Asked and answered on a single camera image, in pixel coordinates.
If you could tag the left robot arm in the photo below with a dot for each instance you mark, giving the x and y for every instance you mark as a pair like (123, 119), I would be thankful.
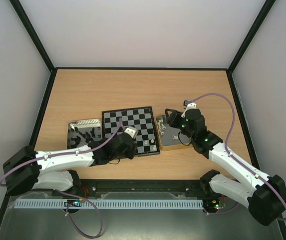
(31, 170)

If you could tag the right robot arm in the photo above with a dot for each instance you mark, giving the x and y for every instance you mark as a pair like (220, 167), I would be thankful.
(263, 195)

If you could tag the tin tray with black pieces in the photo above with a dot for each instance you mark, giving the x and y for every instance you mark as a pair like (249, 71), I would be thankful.
(83, 132)

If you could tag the light blue cable duct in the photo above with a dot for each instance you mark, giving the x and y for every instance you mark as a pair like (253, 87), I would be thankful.
(111, 204)

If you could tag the gold tin with white pieces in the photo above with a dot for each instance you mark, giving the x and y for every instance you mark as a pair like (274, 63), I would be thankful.
(169, 137)

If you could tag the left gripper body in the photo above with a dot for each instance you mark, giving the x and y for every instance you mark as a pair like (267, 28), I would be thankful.
(130, 155)

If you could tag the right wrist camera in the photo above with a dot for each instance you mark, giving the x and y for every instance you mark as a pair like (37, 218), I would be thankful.
(189, 102)

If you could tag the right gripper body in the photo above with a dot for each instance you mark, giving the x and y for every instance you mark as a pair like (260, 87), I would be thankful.
(175, 118)

